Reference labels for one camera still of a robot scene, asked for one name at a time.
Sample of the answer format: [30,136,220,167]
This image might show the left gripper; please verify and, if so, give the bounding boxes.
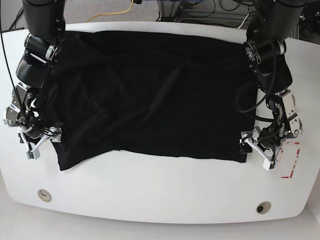
[239,126,281,154]

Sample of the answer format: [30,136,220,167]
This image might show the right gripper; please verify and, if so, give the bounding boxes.
[21,122,64,144]

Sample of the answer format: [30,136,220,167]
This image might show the black t-shirt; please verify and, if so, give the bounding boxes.
[34,31,258,171]

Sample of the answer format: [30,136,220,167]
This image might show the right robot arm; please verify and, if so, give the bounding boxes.
[4,0,66,141]

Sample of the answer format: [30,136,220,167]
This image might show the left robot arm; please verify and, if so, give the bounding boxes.
[244,0,307,153]

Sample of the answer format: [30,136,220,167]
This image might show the red tape rectangle marking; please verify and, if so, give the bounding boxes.
[277,141,301,179]

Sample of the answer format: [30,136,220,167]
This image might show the left table grommet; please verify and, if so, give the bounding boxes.
[37,189,52,203]

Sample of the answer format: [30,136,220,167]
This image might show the table grommet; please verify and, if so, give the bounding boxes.
[256,201,272,215]
[37,189,52,203]

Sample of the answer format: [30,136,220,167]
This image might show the right table grommet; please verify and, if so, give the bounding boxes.
[256,201,272,215]

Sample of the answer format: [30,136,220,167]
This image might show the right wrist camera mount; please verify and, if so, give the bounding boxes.
[18,126,53,160]

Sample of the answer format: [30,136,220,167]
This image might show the black cable loop right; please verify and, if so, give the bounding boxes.
[234,83,268,113]

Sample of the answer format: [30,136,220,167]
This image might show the yellow cable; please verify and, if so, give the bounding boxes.
[86,0,135,24]

